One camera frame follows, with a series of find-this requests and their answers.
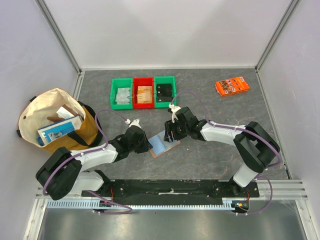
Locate black cards in green bin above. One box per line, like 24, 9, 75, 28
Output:
156, 83, 173, 103

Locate blue book in bag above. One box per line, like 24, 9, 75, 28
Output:
37, 115, 83, 147

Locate orange screw box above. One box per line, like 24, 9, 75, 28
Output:
214, 76, 250, 97

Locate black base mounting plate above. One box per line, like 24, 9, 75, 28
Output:
96, 179, 260, 206

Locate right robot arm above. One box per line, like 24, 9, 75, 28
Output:
164, 103, 282, 197

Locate left green plastic bin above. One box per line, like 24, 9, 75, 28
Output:
109, 78, 133, 110

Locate right green plastic bin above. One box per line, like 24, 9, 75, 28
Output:
153, 76, 177, 109

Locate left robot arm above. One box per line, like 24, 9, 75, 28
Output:
35, 125, 153, 201

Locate green plastic bin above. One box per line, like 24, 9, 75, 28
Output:
109, 78, 133, 110
153, 76, 177, 109

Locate grey cards in green bin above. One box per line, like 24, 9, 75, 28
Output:
115, 87, 132, 105

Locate red plastic bin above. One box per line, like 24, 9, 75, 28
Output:
132, 77, 155, 109

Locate brown item in bag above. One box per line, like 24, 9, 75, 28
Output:
47, 104, 78, 123

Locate white packet in bag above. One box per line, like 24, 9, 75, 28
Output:
56, 106, 75, 119

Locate beige cards in red bin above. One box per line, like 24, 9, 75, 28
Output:
136, 86, 153, 104

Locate cream and tan tote bag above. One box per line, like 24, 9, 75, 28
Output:
17, 88, 103, 154

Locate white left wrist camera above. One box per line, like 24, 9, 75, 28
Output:
125, 119, 141, 128

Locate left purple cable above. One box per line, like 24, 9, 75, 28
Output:
42, 108, 133, 215

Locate tan leather card holder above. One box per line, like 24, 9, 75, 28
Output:
148, 130, 180, 158

